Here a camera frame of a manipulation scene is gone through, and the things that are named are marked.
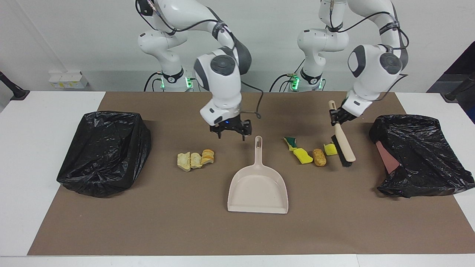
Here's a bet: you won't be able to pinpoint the beige hand brush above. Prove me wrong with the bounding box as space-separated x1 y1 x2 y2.
328 100 356 167

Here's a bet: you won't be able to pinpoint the brown bread roll toy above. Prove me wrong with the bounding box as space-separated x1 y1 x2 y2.
313 148 327 167

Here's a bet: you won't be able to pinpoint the beige plastic dustpan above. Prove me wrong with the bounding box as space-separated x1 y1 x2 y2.
227 136 289 214

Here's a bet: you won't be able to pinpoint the pink bin with black bag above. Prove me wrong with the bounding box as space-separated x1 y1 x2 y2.
368 114 475 198

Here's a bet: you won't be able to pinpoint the black bag lined bin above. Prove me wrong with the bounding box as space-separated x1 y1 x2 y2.
56 111 152 198

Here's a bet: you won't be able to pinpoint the brown table mat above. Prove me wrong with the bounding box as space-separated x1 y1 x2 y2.
28 92 475 256

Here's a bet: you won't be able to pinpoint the black stand foot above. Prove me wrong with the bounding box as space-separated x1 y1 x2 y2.
444 72 475 102
0 70 30 101

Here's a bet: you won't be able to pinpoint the white box on floor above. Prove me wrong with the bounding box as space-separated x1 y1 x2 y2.
48 71 89 89

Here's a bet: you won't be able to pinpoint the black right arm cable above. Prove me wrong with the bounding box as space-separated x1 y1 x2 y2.
135 0 265 120

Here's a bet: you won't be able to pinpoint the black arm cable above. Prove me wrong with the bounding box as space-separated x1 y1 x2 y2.
321 0 409 101
135 0 265 120

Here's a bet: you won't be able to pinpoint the black base power cable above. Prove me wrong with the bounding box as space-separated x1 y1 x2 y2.
269 73 297 92
144 72 164 92

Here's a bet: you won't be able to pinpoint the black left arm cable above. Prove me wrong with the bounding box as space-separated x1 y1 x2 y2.
321 0 409 101

